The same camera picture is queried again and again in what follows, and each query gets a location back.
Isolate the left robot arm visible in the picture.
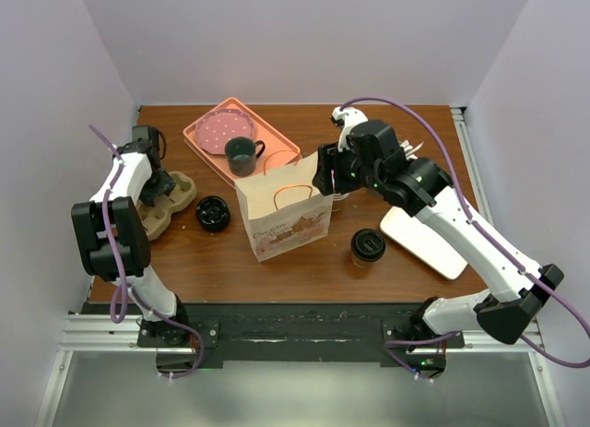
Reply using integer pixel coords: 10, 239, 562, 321
71, 125, 191, 347

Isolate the cardboard cup carrier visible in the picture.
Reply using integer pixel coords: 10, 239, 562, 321
136, 172, 197, 241

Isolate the grey straw holder cup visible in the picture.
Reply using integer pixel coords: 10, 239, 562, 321
398, 140, 422, 160

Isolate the purple cable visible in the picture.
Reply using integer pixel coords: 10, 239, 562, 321
88, 125, 207, 380
340, 96, 590, 369

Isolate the black plastic cup lid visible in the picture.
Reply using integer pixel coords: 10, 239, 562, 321
350, 229, 386, 259

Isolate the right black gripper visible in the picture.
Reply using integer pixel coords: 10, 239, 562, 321
313, 139, 384, 196

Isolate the pink dotted plate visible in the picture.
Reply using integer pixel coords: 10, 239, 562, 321
195, 108, 254, 156

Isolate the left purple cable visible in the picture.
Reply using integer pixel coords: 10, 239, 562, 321
88, 125, 207, 380

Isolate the cream bear paper bag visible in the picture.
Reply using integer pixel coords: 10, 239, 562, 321
234, 153, 334, 262

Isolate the brown paper coffee cup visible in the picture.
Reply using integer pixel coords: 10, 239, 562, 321
351, 255, 380, 268

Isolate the white rectangular tray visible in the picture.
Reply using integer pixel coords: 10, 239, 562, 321
379, 207, 467, 280

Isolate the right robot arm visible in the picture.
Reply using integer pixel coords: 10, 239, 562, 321
313, 116, 564, 347

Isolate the stack of paper cups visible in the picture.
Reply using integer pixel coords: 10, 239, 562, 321
332, 193, 349, 212

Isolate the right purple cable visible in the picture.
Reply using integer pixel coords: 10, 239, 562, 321
340, 96, 590, 369

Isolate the dark green mug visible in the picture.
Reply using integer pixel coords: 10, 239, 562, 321
225, 136, 266, 177

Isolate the stack of black lids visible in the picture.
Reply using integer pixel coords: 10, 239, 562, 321
195, 196, 230, 232

